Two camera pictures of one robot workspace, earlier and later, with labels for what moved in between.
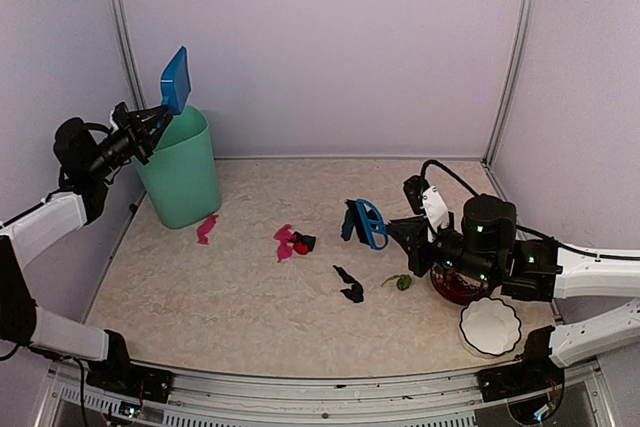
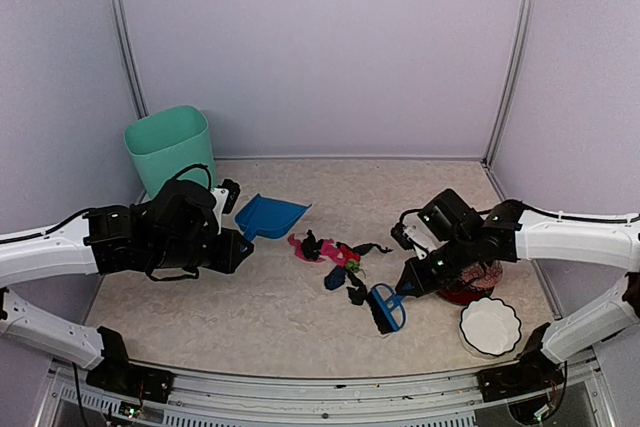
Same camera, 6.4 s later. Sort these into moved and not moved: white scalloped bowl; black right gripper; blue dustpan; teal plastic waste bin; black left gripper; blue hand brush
Moved: blue dustpan; black right gripper; black left gripper; blue hand brush
Not moved: white scalloped bowl; teal plastic waste bin
